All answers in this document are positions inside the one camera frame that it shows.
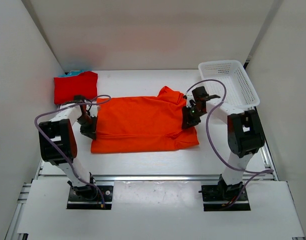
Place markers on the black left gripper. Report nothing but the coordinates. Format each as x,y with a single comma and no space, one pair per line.
89,130

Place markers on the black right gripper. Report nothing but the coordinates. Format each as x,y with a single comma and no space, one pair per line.
189,120

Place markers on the red t shirt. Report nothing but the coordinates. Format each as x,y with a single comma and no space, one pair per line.
83,84

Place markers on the orange t shirt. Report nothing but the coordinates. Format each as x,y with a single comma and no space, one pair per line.
143,124

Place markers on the teal t shirt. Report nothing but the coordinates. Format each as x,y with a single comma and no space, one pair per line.
72,73

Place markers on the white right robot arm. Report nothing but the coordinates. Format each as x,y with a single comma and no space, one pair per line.
245,135

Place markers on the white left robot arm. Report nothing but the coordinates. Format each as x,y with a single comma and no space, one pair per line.
58,144

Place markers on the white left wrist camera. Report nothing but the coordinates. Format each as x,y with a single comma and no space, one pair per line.
95,110

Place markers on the white wire rack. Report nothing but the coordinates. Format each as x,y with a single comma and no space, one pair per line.
240,90

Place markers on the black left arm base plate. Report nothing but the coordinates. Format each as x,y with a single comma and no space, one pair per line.
90,198

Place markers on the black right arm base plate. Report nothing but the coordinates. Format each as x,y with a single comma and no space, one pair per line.
217,198

